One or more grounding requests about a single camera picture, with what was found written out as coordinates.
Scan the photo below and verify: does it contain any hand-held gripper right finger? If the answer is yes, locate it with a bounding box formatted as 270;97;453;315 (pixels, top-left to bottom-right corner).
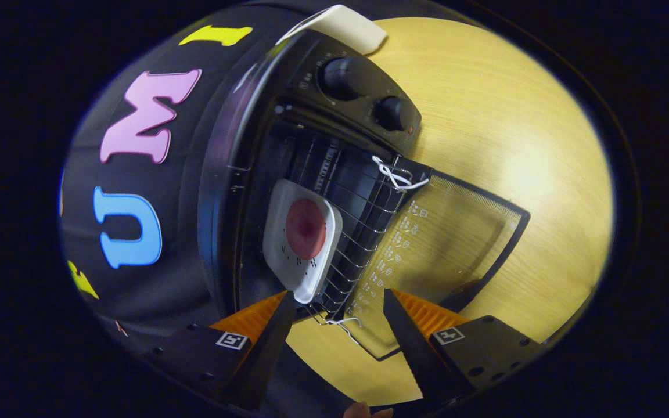
382;288;544;407

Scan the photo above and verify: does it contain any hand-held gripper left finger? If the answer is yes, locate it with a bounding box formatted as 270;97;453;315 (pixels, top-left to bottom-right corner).
144;290;297;410

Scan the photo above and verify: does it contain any white square plate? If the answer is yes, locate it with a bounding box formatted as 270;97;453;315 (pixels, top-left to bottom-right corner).
262;179;344;305

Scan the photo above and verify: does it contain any pink round meat slice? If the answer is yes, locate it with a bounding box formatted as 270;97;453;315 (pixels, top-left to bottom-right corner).
285;199;328;261

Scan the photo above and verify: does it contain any black toaster oven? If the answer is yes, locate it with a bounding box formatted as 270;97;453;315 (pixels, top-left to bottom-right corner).
197;29;532;362

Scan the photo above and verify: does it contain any white toaster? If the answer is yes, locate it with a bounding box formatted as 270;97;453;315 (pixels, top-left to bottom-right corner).
278;4;389;56

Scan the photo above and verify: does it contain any metal wire oven rack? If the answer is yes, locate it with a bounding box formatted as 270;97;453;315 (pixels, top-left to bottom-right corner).
303;154;422;346

